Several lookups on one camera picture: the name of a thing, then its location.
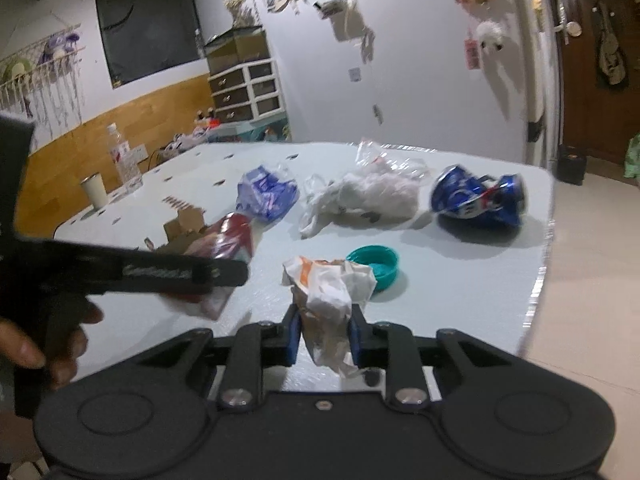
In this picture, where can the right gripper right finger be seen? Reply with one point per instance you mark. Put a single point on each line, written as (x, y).
(358, 333)

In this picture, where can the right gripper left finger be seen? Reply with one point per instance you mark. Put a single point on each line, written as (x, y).
(290, 336)

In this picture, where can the white orange wrapper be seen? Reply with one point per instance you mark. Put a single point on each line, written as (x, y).
(324, 293)

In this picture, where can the teal plastic lid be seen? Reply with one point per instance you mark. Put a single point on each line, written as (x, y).
(383, 261)

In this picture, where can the red cigarette pack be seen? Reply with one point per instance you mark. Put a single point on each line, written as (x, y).
(228, 238)

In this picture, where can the crushed blue soda can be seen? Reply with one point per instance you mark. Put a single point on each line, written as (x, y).
(480, 201)

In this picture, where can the black floor trash bin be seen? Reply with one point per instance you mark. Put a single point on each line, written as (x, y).
(571, 165)

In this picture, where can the person's left hand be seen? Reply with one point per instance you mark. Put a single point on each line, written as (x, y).
(21, 350)

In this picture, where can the white cup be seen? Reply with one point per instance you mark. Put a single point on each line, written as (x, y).
(94, 188)

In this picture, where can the white plastic bag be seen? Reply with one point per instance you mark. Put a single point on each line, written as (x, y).
(385, 196)

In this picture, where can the clear water bottle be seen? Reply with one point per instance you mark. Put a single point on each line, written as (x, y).
(124, 160)

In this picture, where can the crumpled blue white wrapper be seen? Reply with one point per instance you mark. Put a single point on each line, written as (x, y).
(266, 193)

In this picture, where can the torn brown cardboard piece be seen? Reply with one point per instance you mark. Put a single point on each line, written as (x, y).
(180, 232)

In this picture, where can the clear plastic bag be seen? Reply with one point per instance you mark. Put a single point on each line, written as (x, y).
(372, 158)

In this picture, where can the white drawer cabinet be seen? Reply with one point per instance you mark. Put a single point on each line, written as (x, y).
(247, 92)

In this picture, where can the glass terrarium tank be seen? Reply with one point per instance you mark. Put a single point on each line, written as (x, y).
(236, 46)

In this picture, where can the pink hanging tag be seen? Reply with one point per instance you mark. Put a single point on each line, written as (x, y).
(472, 54)

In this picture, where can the green plastic bag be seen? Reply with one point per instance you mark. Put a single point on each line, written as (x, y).
(632, 158)

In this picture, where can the white plush sheep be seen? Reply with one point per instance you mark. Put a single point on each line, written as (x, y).
(490, 35)

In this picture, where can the dried flower bouquet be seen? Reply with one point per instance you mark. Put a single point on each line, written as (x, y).
(242, 16)

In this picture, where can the hanging bag on door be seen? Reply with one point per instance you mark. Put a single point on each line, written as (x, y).
(610, 58)

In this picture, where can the dark brown door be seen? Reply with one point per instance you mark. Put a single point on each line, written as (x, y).
(600, 75)

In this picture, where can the dark wall chalkboard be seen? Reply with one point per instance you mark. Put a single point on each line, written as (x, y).
(143, 37)

